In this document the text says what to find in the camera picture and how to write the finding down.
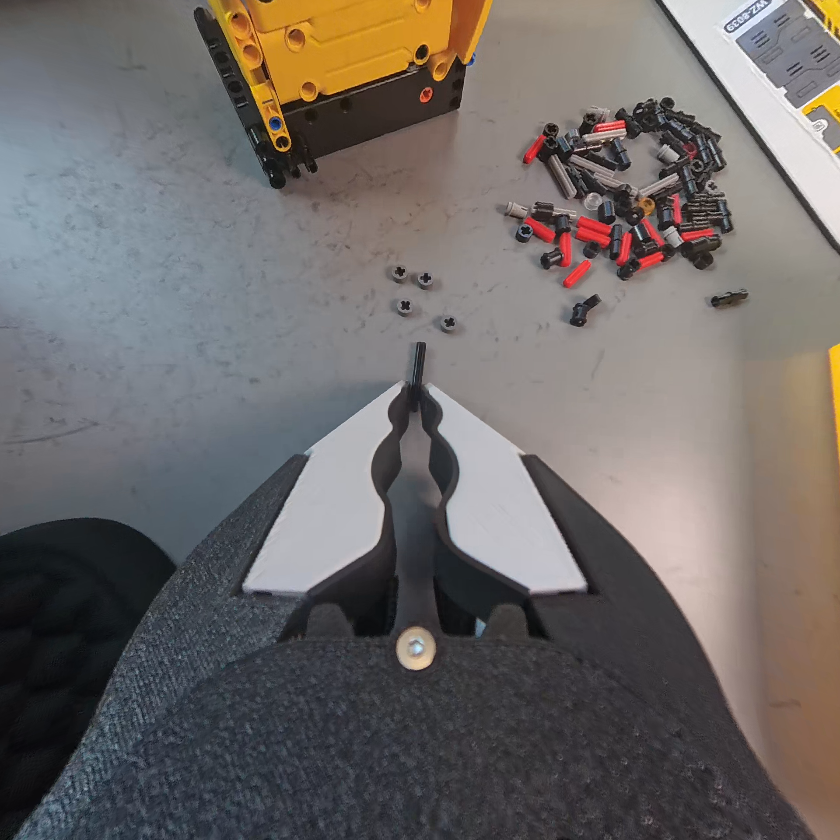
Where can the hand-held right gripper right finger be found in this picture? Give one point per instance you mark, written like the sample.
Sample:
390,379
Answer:
505,518

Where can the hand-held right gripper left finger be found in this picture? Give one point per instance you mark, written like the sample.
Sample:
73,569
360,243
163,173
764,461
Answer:
321,518

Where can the short black lego axle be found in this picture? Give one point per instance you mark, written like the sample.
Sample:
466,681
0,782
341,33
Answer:
418,367

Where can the yellow plastic bin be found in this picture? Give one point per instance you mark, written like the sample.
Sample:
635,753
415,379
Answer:
835,400

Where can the yellow black lego truck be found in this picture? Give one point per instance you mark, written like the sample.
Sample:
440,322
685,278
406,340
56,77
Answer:
354,59

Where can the black angled lego connector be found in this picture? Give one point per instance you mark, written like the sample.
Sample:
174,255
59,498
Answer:
581,313

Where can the loose black lego pin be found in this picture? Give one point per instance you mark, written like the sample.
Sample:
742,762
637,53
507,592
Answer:
730,298

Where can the pile of small lego parts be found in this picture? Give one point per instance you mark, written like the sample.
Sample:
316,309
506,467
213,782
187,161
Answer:
630,197

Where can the printed lego leaflet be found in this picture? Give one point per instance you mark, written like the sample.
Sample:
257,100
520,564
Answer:
787,59

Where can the black padded wrist rest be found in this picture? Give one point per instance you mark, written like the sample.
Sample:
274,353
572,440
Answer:
65,656

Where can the white board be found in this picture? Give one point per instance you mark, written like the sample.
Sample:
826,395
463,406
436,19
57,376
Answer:
709,39

